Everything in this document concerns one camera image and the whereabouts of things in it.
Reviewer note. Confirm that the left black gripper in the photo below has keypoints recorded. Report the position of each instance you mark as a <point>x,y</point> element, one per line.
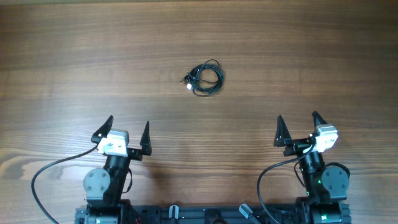
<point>136,154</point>

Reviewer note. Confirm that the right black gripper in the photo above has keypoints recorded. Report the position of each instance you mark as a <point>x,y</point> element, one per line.
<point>283,138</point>

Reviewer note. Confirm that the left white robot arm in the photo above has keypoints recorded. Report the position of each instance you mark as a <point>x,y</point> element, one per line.
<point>104,186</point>

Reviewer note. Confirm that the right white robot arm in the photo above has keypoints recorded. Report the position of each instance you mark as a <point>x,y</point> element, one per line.
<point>326,184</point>

